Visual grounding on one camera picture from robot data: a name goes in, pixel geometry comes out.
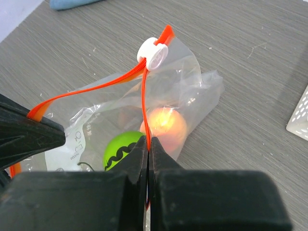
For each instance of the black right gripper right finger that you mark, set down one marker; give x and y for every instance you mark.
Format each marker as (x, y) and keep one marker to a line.
(212, 200)

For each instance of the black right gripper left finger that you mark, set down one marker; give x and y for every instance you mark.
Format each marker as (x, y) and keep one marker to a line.
(111, 200)

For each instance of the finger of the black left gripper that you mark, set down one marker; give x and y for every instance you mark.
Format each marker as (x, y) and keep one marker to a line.
(21, 137)

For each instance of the green toy fruit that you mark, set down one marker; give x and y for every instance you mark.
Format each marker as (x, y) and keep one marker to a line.
(119, 147)

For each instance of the pink toy peach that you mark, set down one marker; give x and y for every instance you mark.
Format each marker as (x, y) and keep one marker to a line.
(170, 127)

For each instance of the clear zip bag orange zipper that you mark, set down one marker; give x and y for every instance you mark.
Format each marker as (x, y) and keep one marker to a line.
(167, 74)

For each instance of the blue folded cloth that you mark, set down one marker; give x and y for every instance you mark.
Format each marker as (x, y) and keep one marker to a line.
(60, 5)

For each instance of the white perforated plastic basket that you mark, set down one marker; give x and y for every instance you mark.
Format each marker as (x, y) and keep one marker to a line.
(298, 123)

